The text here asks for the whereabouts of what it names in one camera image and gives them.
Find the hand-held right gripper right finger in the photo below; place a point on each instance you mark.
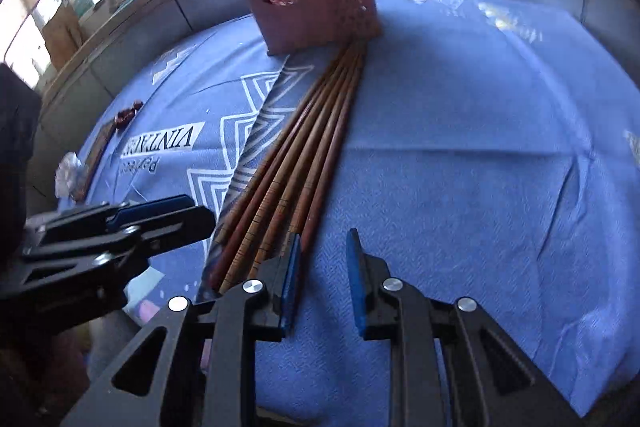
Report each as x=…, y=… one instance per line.
x=356, y=292

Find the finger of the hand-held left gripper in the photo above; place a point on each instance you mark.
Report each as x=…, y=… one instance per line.
x=150, y=209
x=170, y=229

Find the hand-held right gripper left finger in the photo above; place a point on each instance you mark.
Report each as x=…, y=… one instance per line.
x=289, y=287

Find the bundle of wooden chopsticks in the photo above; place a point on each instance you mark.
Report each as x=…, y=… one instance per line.
x=312, y=142

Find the pink perforated utensil holder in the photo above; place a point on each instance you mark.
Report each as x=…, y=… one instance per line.
x=300, y=17

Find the crumpled white plastic wrapper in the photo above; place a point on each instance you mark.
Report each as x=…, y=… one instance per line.
x=69, y=174

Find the brown paper bag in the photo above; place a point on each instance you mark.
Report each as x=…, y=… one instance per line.
x=62, y=39

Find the blue printed cloth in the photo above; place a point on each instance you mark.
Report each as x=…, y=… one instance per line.
x=475, y=107

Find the flat wooden frame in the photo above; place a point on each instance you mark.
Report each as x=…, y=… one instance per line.
x=95, y=157

